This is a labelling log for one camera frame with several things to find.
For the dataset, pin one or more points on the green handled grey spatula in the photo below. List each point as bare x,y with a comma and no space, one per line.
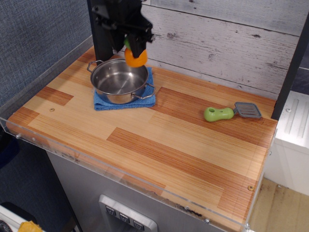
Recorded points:
244,109

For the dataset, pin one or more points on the silver toy dispenser panel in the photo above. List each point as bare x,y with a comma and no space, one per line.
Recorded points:
126,215

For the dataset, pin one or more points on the black vertical post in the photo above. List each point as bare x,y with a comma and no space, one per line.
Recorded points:
292,71
103,49

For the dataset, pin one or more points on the stainless steel pot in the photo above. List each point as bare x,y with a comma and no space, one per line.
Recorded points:
117,83

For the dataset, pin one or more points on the grey toy fridge cabinet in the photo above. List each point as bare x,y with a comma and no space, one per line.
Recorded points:
83,188

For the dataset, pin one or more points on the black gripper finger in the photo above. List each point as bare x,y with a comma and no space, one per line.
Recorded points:
136,43
116,36

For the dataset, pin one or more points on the white ribbed side cabinet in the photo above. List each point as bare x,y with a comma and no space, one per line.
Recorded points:
288,161

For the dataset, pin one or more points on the yellow object bottom left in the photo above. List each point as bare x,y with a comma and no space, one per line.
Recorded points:
29,226

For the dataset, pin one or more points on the blue folded cloth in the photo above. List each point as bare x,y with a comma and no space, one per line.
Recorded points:
101,105

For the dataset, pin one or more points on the clear acrylic table guard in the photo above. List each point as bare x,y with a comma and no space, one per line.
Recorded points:
168,151

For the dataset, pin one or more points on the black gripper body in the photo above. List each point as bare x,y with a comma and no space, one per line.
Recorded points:
125,13

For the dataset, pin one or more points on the black right vertical post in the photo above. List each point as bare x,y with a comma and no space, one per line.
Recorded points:
292,71

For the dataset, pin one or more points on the black left vertical post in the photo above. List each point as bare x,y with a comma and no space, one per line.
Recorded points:
103,49

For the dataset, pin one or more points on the orange toy carrot green top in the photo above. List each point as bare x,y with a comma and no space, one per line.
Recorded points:
131,60

